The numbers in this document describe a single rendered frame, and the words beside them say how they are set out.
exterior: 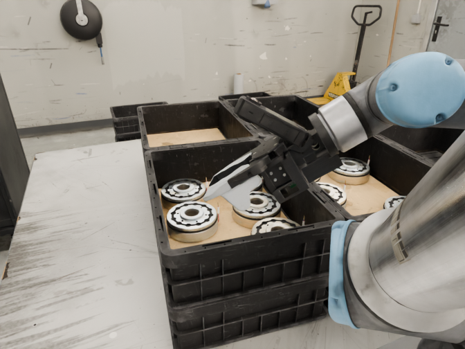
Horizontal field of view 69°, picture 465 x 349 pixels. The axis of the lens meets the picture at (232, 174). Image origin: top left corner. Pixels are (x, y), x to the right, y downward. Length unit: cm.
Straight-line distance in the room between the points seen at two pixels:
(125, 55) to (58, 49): 63
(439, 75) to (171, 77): 374
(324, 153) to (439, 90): 19
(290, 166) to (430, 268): 30
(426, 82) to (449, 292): 21
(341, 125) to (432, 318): 26
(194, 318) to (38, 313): 35
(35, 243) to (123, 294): 32
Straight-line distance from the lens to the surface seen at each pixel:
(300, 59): 468
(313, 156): 53
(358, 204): 84
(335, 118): 50
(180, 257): 50
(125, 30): 390
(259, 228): 66
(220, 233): 70
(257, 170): 49
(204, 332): 63
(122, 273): 84
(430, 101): 39
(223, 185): 51
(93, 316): 76
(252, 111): 49
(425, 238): 22
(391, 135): 110
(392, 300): 34
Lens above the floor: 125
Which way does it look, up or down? 27 degrees down
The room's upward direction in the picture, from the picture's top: straight up
